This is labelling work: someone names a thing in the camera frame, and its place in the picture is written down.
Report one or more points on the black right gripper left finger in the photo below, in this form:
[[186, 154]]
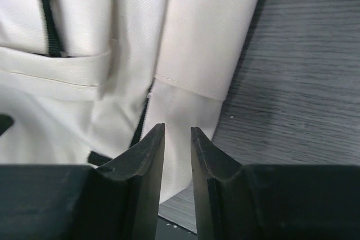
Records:
[[118, 200]]

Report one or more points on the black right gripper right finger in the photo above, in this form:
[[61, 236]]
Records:
[[234, 201]]

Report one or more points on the cream canvas backpack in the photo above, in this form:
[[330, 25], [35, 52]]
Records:
[[84, 76]]

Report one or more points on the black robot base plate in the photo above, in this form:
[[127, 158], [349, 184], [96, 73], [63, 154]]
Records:
[[166, 230]]

